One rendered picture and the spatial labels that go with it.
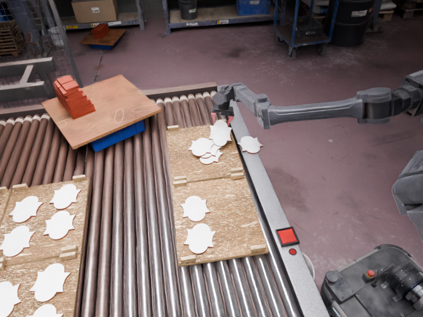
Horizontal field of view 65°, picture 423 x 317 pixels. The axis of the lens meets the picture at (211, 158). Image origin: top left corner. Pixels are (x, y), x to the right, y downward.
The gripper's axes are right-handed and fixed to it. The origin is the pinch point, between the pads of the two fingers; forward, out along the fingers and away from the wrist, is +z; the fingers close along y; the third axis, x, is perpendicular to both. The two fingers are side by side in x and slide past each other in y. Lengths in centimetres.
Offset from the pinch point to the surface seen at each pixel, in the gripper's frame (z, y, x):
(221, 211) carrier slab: 19, 2, -47
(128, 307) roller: 34, -30, -85
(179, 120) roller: 9.8, -22.3, 20.2
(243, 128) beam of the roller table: 6.5, 13.8, 11.5
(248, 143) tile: 8.2, 15.6, -2.6
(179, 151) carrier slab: 13.9, -20.1, -8.2
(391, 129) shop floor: 49, 178, 136
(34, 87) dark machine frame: 10, -115, 45
